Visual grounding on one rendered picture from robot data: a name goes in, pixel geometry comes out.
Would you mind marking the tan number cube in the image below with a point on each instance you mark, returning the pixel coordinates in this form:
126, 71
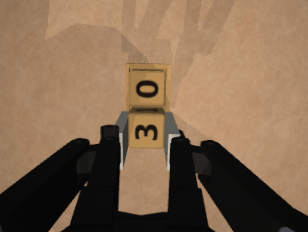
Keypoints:
147, 87
146, 127

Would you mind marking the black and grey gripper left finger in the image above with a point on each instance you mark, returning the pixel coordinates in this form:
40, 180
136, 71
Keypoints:
36, 201

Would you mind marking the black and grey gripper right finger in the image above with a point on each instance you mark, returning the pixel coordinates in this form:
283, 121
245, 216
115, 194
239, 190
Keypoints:
246, 202

